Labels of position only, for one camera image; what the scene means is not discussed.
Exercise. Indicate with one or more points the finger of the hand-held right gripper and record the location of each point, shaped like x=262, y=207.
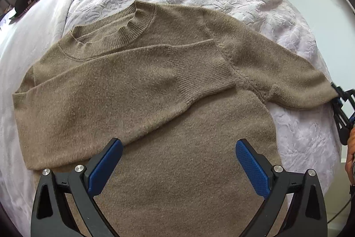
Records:
x=341, y=121
x=345, y=94

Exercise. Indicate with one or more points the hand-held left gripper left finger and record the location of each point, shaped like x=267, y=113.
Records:
x=106, y=163

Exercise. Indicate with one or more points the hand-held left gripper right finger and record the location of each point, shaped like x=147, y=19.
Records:
x=251, y=164

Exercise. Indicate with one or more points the tan knit sweater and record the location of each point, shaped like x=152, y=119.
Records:
x=166, y=87

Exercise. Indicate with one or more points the person's right hand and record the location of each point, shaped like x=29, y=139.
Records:
x=350, y=162

